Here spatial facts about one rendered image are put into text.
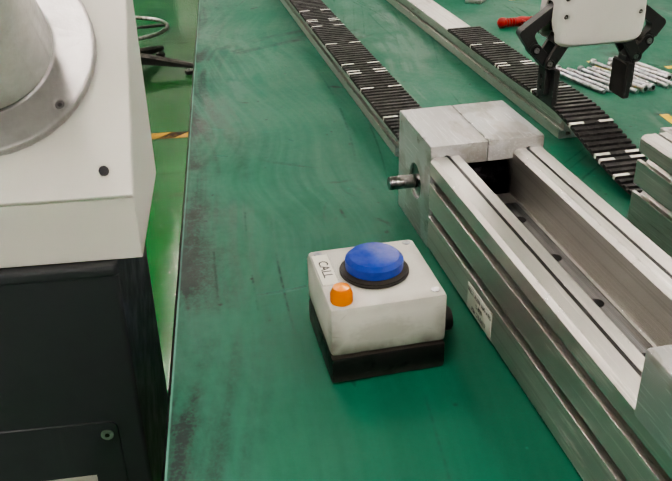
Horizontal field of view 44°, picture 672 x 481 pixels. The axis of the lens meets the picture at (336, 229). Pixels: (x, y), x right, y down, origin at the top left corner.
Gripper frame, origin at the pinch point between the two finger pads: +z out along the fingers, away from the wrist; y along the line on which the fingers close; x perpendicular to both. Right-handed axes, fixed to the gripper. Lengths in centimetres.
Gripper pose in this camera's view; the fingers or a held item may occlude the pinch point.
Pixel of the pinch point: (584, 87)
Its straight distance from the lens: 95.0
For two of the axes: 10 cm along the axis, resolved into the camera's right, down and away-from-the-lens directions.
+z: 0.2, 8.8, 4.7
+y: -9.8, 1.2, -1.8
